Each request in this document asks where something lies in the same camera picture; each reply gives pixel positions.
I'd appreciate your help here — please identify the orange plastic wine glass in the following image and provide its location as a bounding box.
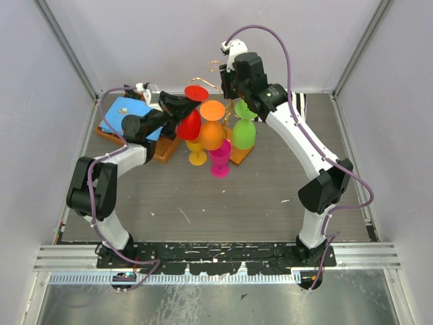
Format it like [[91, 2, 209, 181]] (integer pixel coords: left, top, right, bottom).
[[200, 100, 225, 150]]

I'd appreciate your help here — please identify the dark patterned cloth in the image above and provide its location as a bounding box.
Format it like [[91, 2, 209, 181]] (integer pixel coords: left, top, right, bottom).
[[123, 85, 143, 100]]

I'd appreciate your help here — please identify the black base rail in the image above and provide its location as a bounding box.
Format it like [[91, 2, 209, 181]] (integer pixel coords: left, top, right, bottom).
[[97, 240, 339, 276]]

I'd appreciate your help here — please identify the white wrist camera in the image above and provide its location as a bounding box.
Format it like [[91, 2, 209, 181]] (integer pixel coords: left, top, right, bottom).
[[135, 83, 160, 106], [221, 39, 248, 72]]

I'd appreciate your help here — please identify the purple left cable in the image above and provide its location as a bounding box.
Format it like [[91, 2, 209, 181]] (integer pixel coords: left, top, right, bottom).
[[87, 85, 162, 292]]

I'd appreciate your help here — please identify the gold wire glass rack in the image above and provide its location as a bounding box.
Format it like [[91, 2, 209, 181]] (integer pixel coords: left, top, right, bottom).
[[188, 60, 254, 166]]

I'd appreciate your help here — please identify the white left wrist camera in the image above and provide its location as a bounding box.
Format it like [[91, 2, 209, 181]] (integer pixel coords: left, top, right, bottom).
[[135, 83, 160, 106]]

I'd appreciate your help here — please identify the black white striped cloth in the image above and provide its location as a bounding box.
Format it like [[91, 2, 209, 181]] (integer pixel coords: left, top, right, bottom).
[[250, 91, 307, 123]]

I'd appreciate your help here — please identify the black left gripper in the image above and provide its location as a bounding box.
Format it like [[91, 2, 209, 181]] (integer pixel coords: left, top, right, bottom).
[[144, 91, 200, 139]]

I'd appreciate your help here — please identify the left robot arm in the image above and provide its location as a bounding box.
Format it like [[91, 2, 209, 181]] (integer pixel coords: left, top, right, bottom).
[[66, 90, 201, 268]]

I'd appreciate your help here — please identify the green plastic wine glass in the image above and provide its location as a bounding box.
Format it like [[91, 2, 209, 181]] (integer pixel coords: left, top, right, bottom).
[[231, 100, 258, 150]]

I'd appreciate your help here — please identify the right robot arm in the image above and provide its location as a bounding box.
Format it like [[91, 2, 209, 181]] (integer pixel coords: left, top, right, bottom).
[[219, 50, 353, 267]]

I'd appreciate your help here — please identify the pink plastic wine glass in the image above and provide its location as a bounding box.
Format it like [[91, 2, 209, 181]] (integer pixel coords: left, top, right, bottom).
[[209, 139, 231, 179]]

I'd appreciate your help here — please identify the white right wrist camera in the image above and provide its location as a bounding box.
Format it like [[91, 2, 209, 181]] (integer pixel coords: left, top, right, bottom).
[[221, 39, 248, 72]]

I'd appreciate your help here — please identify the blue patterned cloth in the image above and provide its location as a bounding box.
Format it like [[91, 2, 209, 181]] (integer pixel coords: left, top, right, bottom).
[[99, 97, 153, 139]]

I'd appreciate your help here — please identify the yellow plastic wine glass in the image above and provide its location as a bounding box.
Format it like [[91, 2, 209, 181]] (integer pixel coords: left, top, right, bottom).
[[186, 141, 207, 166]]

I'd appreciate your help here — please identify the wooden compartment tray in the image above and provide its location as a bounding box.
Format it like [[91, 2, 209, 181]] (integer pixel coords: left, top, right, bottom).
[[94, 122, 181, 163]]

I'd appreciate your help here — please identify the red plastic wine glass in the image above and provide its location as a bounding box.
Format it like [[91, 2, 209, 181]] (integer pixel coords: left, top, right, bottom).
[[176, 85, 209, 141]]

